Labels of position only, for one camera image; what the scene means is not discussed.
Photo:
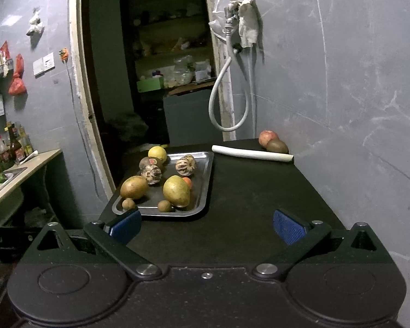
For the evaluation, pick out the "white hanging plastic bag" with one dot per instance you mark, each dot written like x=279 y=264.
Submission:
x=35 y=24

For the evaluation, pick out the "striped pepino melon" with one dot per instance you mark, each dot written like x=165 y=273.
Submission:
x=151 y=175
x=185 y=165

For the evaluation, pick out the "cream door frame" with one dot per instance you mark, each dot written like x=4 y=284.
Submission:
x=83 y=109

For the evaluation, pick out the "small orange mandarin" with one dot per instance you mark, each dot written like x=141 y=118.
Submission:
x=188 y=182

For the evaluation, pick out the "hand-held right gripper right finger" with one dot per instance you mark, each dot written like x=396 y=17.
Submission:
x=288 y=227

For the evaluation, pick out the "brown wooden board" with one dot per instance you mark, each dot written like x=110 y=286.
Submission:
x=191 y=87

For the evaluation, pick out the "white wall faucet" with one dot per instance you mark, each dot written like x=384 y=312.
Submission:
x=230 y=13

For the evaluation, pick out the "medium yellow potato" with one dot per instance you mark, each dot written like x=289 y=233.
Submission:
x=134 y=187

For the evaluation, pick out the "yellow lemon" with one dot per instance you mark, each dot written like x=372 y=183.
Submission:
x=158 y=153

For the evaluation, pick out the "large yellow potato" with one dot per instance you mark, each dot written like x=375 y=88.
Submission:
x=176 y=191

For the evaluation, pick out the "metal tray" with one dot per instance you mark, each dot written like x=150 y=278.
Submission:
x=199 y=172

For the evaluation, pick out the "pile of clear plastic packaging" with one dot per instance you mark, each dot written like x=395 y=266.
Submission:
x=184 y=71

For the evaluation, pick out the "red plastic bag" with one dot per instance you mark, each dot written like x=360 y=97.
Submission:
x=17 y=77

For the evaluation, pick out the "white leek stalk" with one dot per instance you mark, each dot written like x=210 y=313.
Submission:
x=252 y=153

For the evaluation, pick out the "white rag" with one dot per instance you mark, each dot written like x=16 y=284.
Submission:
x=248 y=20

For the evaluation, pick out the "clear plastic bag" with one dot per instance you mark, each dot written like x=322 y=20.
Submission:
x=218 y=27

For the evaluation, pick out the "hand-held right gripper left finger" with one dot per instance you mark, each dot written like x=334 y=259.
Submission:
x=124 y=227

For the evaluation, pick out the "brown kiwi with sticker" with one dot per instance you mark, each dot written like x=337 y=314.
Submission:
x=146 y=162

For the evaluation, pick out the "red apple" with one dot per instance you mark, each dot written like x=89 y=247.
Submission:
x=267 y=136

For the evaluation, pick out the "orange wall hook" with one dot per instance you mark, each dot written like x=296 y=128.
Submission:
x=65 y=54

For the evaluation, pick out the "wooden kitchen counter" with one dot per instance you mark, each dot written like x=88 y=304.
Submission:
x=30 y=165

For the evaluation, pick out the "row of condiment bottles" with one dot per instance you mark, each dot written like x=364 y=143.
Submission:
x=12 y=145

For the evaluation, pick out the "steel sink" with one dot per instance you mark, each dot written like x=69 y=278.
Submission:
x=5 y=177

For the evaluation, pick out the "green box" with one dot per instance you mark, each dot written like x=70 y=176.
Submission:
x=150 y=84

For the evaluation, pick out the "dark grey cabinet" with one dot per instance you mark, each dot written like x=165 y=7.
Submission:
x=188 y=116

